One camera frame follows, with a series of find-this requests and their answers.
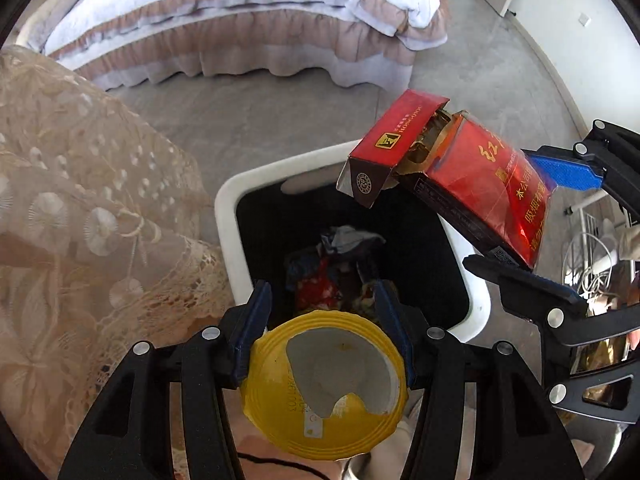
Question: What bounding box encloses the yellow plastic cup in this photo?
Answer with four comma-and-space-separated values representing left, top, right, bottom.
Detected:
240, 310, 408, 460

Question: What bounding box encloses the white square trash bin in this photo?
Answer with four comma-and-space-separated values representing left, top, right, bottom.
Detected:
215, 142, 491, 342

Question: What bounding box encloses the red snack bag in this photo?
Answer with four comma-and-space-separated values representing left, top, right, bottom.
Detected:
295, 274, 343, 312

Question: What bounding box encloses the bed with lilac duvet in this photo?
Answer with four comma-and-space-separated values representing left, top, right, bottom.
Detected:
10, 0, 449, 92

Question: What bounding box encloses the red cigarette box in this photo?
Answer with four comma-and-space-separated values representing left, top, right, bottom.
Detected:
336, 90, 554, 270

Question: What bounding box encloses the lace floral tablecloth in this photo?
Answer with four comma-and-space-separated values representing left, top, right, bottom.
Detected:
1, 47, 233, 478

